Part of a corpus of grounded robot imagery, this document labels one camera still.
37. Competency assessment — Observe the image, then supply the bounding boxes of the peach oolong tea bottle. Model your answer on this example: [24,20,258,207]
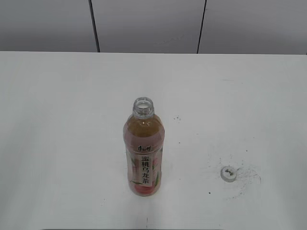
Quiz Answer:
[123,97,165,196]

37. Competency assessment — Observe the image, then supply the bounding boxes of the grey bottle cap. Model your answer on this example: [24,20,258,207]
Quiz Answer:
[220,166,237,183]

